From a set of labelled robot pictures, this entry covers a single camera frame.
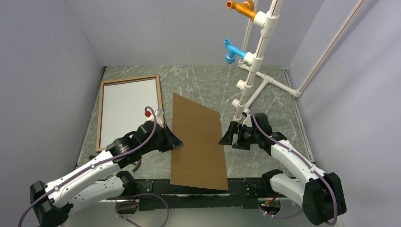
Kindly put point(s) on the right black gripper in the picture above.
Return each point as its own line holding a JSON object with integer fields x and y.
{"x": 235, "y": 128}

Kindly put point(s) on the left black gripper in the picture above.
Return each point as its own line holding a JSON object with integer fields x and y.
{"x": 171, "y": 139}

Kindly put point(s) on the brown cardboard backing board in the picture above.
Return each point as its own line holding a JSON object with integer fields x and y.
{"x": 200, "y": 161}

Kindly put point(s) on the glossy photo white borders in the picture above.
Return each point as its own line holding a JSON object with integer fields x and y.
{"x": 125, "y": 109}

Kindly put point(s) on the brown wooden picture frame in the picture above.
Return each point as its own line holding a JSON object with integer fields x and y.
{"x": 98, "y": 125}

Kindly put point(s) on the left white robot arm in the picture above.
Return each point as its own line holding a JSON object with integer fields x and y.
{"x": 102, "y": 177}

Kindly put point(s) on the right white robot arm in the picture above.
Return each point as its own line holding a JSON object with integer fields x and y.
{"x": 318, "y": 193}

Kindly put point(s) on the small claw hammer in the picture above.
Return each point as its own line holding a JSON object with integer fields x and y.
{"x": 137, "y": 164}

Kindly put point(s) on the blue pipe fitting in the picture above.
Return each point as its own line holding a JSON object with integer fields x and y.
{"x": 232, "y": 52}

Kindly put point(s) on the white pvc pipe stand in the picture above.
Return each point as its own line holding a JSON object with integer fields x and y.
{"x": 256, "y": 81}

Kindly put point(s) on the orange pipe fitting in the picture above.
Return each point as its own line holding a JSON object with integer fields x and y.
{"x": 245, "y": 8}

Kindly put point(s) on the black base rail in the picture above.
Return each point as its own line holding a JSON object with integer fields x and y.
{"x": 194, "y": 197}

